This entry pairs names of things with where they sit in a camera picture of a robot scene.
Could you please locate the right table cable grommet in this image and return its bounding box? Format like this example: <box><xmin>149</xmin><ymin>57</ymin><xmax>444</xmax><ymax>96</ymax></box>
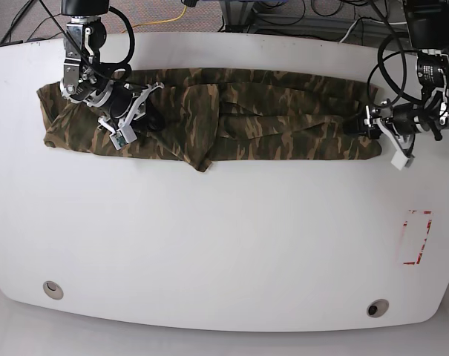
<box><xmin>367</xmin><ymin>299</ymin><xmax>390</xmax><ymax>318</ymax></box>

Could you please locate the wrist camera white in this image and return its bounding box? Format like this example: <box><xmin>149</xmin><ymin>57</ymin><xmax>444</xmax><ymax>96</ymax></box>
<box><xmin>109</xmin><ymin>126</ymin><xmax>137</xmax><ymax>150</ymax></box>
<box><xmin>390</xmin><ymin>151</ymin><xmax>415</xmax><ymax>171</ymax></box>

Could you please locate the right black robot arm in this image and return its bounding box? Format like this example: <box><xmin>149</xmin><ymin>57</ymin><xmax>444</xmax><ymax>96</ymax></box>
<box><xmin>61</xmin><ymin>1</ymin><xmax>165</xmax><ymax>133</ymax></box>

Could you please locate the red tape rectangle marking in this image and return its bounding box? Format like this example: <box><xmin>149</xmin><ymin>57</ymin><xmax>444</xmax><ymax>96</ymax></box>
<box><xmin>397</xmin><ymin>210</ymin><xmax>433</xmax><ymax>266</ymax></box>

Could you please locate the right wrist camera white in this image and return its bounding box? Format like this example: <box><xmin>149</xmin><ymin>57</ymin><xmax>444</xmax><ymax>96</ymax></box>
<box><xmin>109</xmin><ymin>126</ymin><xmax>137</xmax><ymax>150</ymax></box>

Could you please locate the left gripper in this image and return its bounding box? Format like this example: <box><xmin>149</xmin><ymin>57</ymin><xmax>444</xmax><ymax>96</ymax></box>
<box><xmin>343</xmin><ymin>100</ymin><xmax>417</xmax><ymax>156</ymax></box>

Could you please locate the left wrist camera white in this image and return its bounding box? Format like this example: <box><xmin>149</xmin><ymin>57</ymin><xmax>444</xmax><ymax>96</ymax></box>
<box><xmin>390</xmin><ymin>151</ymin><xmax>415</xmax><ymax>171</ymax></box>

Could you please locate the left table cable grommet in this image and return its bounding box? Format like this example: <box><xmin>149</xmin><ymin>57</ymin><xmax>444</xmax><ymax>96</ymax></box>
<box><xmin>43</xmin><ymin>281</ymin><xmax>64</xmax><ymax>300</ymax></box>

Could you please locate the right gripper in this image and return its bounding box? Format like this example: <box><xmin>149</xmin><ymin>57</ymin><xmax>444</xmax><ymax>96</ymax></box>
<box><xmin>98</xmin><ymin>82</ymin><xmax>165</xmax><ymax>133</ymax></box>

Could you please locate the yellow cable on floor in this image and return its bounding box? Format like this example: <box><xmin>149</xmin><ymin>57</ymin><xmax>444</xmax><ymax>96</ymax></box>
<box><xmin>131</xmin><ymin>1</ymin><xmax>190</xmax><ymax>30</ymax></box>

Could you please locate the white cable on floor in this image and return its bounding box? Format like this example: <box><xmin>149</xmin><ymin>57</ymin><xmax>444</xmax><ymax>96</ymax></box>
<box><xmin>338</xmin><ymin>16</ymin><xmax>410</xmax><ymax>44</ymax></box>

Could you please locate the table cable grommet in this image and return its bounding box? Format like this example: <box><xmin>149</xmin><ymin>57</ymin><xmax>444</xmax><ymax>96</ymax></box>
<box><xmin>43</xmin><ymin>281</ymin><xmax>64</xmax><ymax>300</ymax></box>
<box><xmin>367</xmin><ymin>299</ymin><xmax>390</xmax><ymax>318</ymax></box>

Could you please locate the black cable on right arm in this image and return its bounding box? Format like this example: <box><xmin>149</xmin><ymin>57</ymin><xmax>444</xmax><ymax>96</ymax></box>
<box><xmin>38</xmin><ymin>0</ymin><xmax>99</xmax><ymax>79</ymax></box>

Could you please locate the camouflage t-shirt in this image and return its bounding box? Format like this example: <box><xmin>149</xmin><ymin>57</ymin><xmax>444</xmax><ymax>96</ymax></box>
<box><xmin>37</xmin><ymin>68</ymin><xmax>382</xmax><ymax>172</ymax></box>

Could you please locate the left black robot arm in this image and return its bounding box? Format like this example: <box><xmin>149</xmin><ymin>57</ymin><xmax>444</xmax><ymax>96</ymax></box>
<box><xmin>344</xmin><ymin>1</ymin><xmax>449</xmax><ymax>162</ymax></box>

